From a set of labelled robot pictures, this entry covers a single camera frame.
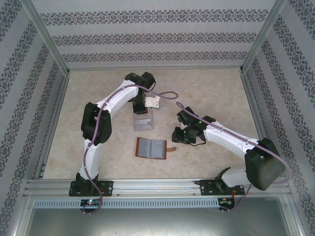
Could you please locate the silver printed credit card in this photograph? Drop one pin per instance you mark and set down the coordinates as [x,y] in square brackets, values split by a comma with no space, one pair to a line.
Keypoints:
[142,124]

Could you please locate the brown leather card holder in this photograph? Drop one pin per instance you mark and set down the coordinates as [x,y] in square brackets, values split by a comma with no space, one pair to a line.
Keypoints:
[150,147]

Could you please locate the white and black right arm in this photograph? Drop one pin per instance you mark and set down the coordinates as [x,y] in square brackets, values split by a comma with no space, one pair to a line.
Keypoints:
[226,141]

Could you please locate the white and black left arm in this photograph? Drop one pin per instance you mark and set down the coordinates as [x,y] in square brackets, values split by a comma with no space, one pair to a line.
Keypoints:
[118,97]

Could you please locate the clear plastic card sleeve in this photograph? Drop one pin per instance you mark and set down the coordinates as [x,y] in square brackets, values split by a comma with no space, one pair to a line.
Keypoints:
[144,116]

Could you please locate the small circuit board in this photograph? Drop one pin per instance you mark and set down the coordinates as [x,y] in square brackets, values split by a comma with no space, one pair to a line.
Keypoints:
[226,201]

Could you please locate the grey metal sheet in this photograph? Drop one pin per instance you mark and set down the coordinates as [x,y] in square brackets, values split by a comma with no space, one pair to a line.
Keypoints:
[157,223]

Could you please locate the circuit board with green light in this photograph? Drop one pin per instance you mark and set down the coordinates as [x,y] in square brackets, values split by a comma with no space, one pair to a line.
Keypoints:
[91,202]

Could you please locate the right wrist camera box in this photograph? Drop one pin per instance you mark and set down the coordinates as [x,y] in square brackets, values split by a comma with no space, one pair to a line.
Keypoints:
[182,126]

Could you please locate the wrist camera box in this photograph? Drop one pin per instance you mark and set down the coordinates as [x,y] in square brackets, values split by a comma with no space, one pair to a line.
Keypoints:
[152,102]
[182,126]

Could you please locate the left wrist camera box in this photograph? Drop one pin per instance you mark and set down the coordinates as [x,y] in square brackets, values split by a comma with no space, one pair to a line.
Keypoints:
[152,102]

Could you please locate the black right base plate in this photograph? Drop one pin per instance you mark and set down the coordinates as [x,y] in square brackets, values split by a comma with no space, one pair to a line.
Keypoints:
[206,188]

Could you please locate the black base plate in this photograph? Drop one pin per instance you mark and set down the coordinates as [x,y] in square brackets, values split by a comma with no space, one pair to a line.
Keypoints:
[206,188]
[108,188]

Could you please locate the aluminium mounting rail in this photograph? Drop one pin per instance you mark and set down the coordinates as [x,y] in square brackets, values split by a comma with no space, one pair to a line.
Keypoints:
[157,188]

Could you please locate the aluminium table side rail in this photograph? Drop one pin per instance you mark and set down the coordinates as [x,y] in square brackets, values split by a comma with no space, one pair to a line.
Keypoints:
[52,125]
[255,110]

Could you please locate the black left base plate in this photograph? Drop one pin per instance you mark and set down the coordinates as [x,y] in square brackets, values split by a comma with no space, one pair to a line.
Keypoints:
[108,188]

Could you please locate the aluminium frame post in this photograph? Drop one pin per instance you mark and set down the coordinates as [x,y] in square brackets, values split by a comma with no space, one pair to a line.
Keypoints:
[21,218]
[46,37]
[295,216]
[262,37]

